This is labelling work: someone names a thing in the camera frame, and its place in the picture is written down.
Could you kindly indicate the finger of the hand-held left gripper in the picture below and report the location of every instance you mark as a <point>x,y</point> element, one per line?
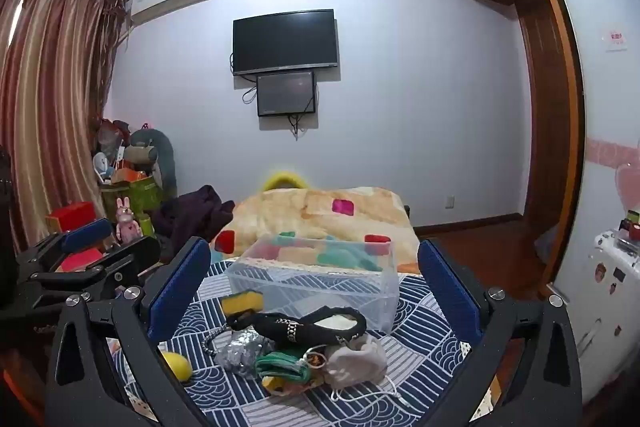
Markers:
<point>127,257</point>
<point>85,233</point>

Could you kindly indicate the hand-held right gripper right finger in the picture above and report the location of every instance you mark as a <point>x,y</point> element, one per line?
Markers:
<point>445,294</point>

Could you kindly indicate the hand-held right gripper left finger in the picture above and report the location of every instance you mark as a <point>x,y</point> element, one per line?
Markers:
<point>177,289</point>

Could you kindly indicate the red box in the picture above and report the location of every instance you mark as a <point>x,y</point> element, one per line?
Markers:
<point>72,213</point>

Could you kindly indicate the pink bunny toy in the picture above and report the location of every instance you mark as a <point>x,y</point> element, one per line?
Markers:
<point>127,224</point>

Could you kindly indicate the green shopping bag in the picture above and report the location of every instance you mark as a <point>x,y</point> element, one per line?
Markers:
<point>130,199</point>

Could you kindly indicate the yellow sponge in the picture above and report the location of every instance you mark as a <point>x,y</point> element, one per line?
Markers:
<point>242,302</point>

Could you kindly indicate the small white fan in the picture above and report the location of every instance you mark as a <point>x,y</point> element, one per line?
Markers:
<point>102,164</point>

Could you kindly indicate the dark purple garment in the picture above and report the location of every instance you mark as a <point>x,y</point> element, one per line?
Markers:
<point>190,213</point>

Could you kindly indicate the yellow lemon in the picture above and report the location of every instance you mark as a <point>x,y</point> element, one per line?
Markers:
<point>177,366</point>

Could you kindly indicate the blue wave-patterned cloth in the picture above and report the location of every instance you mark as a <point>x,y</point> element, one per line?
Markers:
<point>422,374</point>

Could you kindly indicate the grey plush toy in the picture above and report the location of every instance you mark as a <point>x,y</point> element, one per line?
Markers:
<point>152,152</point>

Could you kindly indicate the striped brown curtain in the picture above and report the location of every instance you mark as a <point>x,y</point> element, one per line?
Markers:
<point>50,107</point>

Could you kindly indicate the clear plastic storage box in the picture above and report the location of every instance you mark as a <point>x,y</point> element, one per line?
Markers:
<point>310,294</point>

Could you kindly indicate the yellow orange packet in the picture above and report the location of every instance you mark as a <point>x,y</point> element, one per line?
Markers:
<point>280,390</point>

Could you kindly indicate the beige blanket with coloured squares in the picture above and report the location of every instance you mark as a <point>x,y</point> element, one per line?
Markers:
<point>300,209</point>

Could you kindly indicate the yellow plush item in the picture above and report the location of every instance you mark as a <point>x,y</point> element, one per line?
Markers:
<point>282,178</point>

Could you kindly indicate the white fridge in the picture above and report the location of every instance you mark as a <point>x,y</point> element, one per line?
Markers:
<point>615,327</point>

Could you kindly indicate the wooden wardrobe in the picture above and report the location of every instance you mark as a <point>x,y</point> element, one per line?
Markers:
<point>545,132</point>

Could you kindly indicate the small black monitor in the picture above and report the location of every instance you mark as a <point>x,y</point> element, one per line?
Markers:
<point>286,93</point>

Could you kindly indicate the frosted sliding door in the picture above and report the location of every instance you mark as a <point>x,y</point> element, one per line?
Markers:
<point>605,107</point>

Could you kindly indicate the white paper sign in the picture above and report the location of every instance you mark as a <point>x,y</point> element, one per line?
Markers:
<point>615,40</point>

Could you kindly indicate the wall socket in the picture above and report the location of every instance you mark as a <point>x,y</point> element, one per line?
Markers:
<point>450,202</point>

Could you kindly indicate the black wall television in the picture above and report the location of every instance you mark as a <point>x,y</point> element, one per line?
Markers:
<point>285,41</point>

